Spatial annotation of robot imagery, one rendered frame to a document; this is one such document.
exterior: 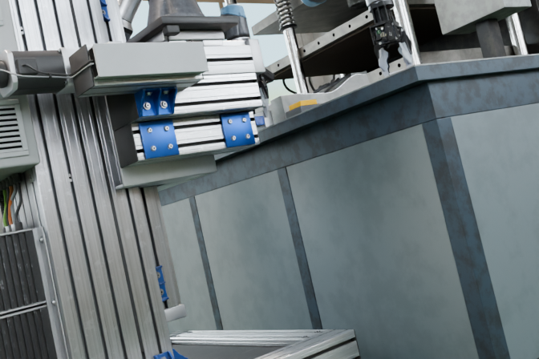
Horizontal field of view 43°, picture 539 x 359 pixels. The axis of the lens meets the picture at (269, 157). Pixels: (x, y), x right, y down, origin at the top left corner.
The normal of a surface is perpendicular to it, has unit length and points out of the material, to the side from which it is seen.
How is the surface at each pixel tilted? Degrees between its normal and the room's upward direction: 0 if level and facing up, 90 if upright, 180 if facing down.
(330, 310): 90
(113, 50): 90
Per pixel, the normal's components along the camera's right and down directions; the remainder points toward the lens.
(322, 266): -0.82, 0.14
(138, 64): 0.60, -0.20
